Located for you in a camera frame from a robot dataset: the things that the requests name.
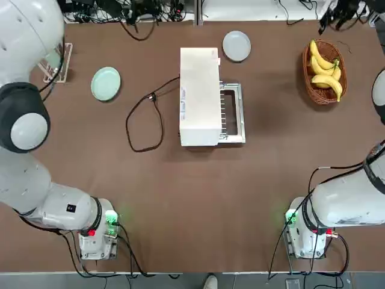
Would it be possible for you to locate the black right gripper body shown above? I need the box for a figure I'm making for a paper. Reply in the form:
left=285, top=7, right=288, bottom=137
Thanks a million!
left=329, top=0, right=363, bottom=13

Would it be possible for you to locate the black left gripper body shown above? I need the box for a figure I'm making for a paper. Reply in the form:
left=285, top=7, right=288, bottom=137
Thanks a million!
left=125, top=1, right=143, bottom=26

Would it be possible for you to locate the white oven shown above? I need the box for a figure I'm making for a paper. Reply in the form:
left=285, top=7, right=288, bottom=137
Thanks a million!
left=179, top=46, right=247, bottom=148

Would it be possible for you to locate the yellow banana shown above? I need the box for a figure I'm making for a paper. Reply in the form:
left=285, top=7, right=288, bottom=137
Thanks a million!
left=310, top=55, right=342, bottom=79
left=309, top=39, right=340, bottom=69
left=310, top=74, right=344, bottom=103

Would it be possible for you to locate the brown wicker basket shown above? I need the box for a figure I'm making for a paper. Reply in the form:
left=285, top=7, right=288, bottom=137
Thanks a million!
left=301, top=38, right=348, bottom=105

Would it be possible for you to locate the light green round plate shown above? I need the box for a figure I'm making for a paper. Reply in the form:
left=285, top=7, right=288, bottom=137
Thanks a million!
left=90, top=66, right=122, bottom=102

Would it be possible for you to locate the clear acrylic cup rack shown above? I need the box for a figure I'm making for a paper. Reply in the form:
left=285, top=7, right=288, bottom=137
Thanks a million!
left=37, top=42, right=74, bottom=84

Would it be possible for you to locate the grey round plate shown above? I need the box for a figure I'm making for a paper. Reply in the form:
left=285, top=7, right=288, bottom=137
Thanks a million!
left=222, top=30, right=252, bottom=63

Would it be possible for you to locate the person's shoe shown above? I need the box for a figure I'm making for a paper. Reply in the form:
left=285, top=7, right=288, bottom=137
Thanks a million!
left=202, top=273, right=219, bottom=289

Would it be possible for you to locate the thin dark wire scrap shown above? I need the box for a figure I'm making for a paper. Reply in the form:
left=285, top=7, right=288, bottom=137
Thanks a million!
left=336, top=40, right=353, bottom=55

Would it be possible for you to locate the aluminium frame post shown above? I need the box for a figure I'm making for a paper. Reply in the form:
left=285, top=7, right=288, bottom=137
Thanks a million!
left=196, top=0, right=205, bottom=26

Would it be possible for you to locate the dark oven power cord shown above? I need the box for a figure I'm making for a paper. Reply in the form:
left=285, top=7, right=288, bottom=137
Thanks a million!
left=125, top=76, right=181, bottom=153

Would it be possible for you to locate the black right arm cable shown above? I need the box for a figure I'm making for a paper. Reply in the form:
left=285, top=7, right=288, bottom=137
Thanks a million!
left=265, top=164, right=366, bottom=284

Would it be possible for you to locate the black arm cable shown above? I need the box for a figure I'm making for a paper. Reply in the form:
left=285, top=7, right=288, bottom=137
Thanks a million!
left=265, top=164, right=366, bottom=284
left=17, top=215, right=149, bottom=278

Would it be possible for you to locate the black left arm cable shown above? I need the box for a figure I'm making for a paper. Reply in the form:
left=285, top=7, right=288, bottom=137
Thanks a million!
left=17, top=215, right=149, bottom=278

